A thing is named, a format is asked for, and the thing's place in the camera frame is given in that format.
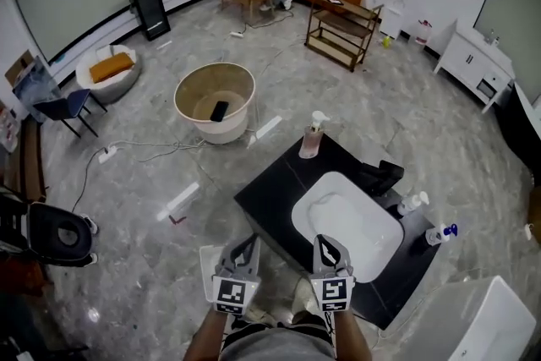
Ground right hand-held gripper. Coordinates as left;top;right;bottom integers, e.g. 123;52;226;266
310;234;356;314

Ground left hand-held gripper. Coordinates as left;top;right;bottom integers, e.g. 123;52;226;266
210;232;261;316

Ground white plastic basket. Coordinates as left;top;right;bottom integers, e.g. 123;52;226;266
198;244;232;304

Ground person's right forearm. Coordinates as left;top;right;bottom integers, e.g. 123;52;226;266
331;309;373;361

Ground person's left forearm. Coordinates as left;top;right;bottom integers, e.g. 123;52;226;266
182;310;229;361

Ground cardboard box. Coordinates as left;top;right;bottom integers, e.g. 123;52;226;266
526;185;541;246

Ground person's right shoe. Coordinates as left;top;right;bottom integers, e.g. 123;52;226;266
291;277;316;315

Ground person's black shorts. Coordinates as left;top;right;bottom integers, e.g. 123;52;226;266
230;313;333;337

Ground dark wooden sink vanity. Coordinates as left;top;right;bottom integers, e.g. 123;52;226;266
233;133;443;331

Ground white sink basin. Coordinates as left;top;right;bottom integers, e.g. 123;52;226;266
290;172;405;285

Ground person's grey shirt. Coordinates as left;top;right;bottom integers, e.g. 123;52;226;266
219;327;335;361

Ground black sink faucet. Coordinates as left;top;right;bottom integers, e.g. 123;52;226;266
358;159;406;196

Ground white bottle with blue pump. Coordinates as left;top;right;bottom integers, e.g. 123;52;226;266
424;222;459;246

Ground pink soap pump bottle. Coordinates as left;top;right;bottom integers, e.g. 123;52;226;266
298;110;331;160

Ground round beige basket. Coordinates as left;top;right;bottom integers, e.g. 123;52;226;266
173;62;257;145

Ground black smartphone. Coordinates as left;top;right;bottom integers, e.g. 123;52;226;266
210;100;230;123

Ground white bathtub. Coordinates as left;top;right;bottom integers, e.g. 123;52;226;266
388;275;538;361

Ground round grey beanbag bed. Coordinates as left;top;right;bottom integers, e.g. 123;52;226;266
74;44;143;106

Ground black bathtub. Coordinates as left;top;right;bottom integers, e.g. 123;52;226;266
494;82;541;183

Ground wooden shelf cart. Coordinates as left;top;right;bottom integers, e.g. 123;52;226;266
304;0;385;73

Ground orange cushion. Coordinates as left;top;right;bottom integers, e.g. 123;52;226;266
89;52;136;84

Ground brown wooden step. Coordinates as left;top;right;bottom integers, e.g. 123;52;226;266
6;118;47;203

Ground dark blue chair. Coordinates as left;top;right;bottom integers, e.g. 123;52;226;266
32;87;109;139

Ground white bathroom cabinet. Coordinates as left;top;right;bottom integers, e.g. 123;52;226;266
433;19;516;115

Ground clear water jug red cap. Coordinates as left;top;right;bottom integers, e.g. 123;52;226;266
414;19;434;46

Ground blue-grey canvas painting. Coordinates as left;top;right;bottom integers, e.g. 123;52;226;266
11;54;63;123

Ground clear jugs with red labels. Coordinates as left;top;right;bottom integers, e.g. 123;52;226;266
0;99;20;153

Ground black tower appliance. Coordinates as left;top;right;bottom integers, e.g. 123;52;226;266
125;0;172;42

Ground cardboard sheet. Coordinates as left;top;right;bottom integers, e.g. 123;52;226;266
3;49;35;88

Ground white power cable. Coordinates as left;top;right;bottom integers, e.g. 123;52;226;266
113;50;263;164

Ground black power cable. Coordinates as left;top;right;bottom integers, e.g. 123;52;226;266
70;156;102;213

